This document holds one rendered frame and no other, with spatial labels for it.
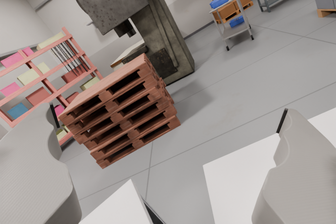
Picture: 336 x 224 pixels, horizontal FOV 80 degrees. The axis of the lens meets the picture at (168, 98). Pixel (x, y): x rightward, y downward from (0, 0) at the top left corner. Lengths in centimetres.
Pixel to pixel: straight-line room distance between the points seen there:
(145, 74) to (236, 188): 198
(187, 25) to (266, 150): 725
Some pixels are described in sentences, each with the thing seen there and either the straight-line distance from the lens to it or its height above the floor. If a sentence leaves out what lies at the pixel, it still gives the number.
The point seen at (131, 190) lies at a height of 86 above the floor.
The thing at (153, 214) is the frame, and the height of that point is 72.
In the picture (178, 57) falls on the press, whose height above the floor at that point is 41.
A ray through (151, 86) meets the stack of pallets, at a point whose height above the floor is 63.
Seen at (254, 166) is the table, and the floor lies 86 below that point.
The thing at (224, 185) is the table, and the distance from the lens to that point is 56.
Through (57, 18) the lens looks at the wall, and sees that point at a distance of 863.
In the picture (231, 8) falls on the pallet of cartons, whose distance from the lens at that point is 691.
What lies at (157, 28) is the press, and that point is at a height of 107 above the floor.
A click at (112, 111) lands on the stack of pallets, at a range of 256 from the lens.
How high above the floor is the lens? 128
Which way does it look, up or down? 21 degrees down
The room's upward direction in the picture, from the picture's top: 33 degrees counter-clockwise
